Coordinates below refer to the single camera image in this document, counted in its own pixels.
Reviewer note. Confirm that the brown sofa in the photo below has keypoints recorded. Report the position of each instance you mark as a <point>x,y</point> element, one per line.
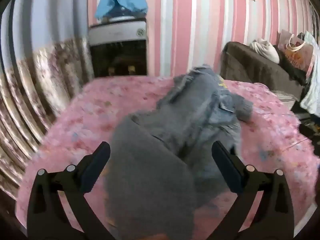
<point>245,65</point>

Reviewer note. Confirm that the pink floral bed sheet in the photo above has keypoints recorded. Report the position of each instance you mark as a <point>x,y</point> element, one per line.
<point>87,120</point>

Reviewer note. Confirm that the pink gift bag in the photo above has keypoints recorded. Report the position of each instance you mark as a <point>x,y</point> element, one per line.
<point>297,55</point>

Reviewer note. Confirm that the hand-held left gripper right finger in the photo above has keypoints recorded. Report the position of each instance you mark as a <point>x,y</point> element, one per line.
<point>226,165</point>

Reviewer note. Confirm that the blue denim jacket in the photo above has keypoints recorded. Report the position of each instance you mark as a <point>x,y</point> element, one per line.
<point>155,175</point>

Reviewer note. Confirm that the brown floral curtain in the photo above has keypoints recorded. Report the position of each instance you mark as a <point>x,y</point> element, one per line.
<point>50,80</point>

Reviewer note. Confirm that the white hanging cloth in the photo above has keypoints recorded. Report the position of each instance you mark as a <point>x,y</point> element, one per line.
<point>312,95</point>

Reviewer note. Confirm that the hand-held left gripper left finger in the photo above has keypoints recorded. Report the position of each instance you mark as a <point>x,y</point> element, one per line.
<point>96,165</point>

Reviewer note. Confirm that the grey striped mat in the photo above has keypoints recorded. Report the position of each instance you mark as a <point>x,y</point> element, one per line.
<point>285,97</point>

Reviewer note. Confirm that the black cloth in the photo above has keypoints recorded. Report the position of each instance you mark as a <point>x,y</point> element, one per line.
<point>292,72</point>

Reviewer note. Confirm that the grey cabinet appliance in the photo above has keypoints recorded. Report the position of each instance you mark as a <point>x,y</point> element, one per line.
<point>117,33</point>

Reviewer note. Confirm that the white cloth bundle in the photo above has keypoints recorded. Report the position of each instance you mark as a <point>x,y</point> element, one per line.
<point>265,48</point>

